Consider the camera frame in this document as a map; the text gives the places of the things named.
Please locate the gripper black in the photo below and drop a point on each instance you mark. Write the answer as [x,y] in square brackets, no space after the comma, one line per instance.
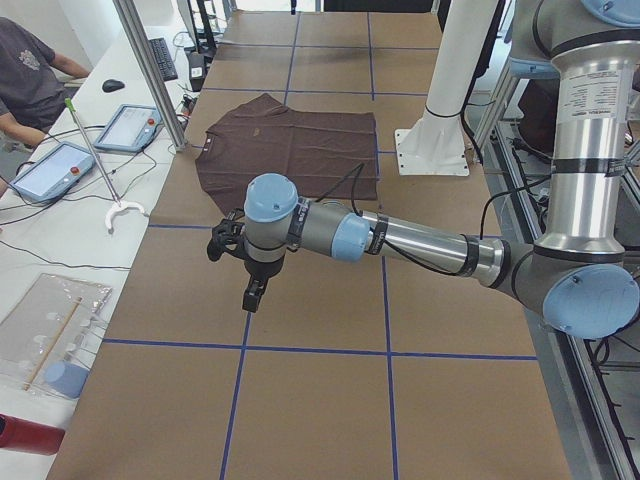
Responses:
[263,269]

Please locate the brown t-shirt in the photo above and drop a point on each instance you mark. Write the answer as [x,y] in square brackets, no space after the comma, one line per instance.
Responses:
[312,149]

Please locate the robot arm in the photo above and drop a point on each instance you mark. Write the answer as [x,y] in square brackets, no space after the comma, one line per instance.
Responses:
[572,275]

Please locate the reacher stick white claw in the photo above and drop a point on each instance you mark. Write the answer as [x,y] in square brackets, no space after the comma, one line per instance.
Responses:
[119,205]

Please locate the far teach pendant tablet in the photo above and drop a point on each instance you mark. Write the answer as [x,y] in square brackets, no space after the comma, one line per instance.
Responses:
[130,130]

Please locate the teach pendant tablet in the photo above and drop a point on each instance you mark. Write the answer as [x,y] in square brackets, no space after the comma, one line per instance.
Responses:
[130,130]
[54,174]

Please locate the clear plastic bag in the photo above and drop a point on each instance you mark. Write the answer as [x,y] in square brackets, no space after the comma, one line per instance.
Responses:
[29,326]

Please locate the wooden stick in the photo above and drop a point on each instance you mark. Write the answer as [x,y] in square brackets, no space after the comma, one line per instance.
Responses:
[27,384]

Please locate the near teach pendant tablet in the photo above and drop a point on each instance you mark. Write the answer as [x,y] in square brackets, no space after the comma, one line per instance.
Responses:
[54,174]

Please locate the black computer mouse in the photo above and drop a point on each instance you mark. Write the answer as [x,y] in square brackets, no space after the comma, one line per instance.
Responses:
[112,85]

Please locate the black keyboard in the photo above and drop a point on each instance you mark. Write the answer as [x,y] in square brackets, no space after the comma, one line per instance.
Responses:
[163,59]

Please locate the red cylinder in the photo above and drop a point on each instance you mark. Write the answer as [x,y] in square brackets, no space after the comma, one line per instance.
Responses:
[25,436]

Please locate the seated person grey shirt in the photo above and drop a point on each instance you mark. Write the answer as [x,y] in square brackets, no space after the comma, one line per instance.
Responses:
[32,98]

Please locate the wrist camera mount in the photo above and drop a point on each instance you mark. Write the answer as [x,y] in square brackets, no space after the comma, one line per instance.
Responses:
[227,237]

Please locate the aluminium frame post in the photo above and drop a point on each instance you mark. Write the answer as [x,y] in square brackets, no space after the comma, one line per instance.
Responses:
[135,32]

